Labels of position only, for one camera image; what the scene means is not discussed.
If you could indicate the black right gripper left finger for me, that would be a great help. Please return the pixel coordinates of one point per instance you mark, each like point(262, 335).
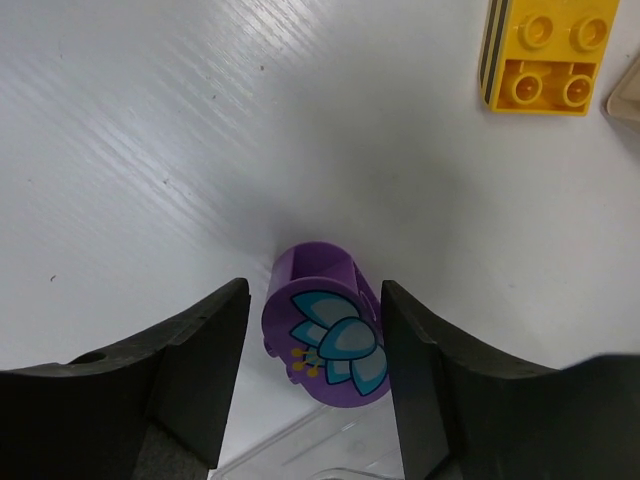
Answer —
point(152, 406)

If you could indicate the yellow rectangular lego brick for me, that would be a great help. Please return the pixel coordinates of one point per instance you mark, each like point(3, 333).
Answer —
point(543, 56)

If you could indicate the clear plastic container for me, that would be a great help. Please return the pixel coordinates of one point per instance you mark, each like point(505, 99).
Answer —
point(328, 443)

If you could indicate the orange tinted plastic container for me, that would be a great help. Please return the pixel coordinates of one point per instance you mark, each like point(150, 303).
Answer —
point(621, 108)

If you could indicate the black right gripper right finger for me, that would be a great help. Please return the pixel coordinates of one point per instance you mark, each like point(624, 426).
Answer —
point(467, 410)

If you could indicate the purple round flower lego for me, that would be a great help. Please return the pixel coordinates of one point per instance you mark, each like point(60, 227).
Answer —
point(323, 321)

